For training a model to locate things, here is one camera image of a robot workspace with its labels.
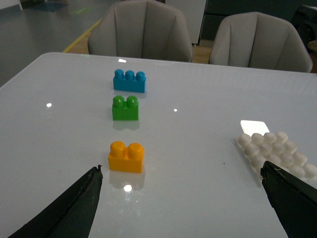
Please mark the grey armchair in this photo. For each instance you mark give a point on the grey armchair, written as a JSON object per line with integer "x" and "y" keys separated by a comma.
{"x": 143, "y": 29}
{"x": 258, "y": 40}

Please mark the right grey armchair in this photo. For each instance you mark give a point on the right grey armchair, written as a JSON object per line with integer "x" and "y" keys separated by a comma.
{"x": 258, "y": 40}

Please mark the white studded base plate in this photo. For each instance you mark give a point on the white studded base plate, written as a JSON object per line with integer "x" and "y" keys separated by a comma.
{"x": 277, "y": 149}

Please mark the yellow toy block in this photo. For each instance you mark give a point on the yellow toy block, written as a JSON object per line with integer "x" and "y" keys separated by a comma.
{"x": 126, "y": 158}

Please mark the blue toy block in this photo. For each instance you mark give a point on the blue toy block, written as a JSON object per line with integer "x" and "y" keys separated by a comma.
{"x": 129, "y": 81}

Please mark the left grey armchair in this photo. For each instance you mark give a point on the left grey armchair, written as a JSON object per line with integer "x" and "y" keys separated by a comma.
{"x": 143, "y": 29}

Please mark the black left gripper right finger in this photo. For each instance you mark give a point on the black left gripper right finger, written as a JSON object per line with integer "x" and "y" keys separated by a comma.
{"x": 294, "y": 201}

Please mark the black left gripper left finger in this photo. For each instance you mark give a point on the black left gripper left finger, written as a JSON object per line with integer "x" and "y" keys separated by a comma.
{"x": 71, "y": 215}

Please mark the green toy block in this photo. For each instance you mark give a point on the green toy block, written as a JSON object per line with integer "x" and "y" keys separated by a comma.
{"x": 125, "y": 109}

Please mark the white drawer cabinet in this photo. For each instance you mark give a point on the white drawer cabinet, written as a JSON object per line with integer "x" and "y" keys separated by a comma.
{"x": 193, "y": 11}

